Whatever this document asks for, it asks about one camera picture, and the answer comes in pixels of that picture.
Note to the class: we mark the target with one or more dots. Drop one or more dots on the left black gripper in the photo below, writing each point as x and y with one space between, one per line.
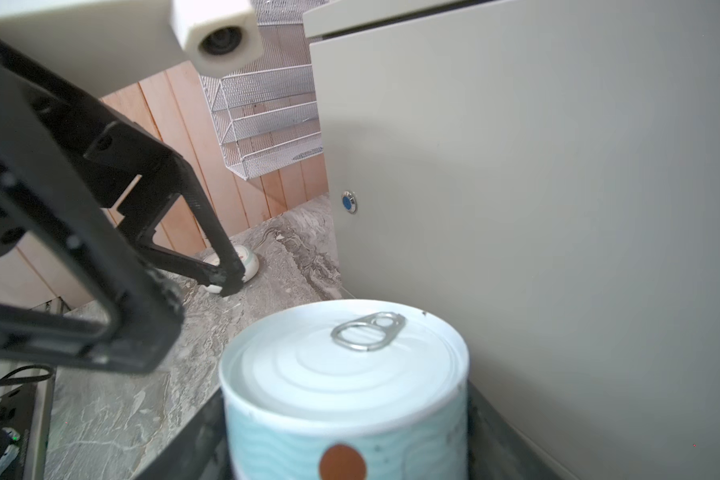
146 181

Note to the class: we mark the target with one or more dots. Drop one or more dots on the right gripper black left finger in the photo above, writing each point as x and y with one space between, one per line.
199 451

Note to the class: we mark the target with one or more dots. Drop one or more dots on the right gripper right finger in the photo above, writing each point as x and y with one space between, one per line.
495 449

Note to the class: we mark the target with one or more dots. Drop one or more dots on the blue label pull-tab can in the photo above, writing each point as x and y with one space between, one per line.
347 389

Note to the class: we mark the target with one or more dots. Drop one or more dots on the grey metal cabinet box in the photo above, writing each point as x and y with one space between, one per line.
544 175

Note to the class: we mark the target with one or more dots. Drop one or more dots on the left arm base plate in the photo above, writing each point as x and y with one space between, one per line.
25 407

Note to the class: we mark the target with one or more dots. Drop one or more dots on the white wire mesh shelf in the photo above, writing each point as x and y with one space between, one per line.
265 114

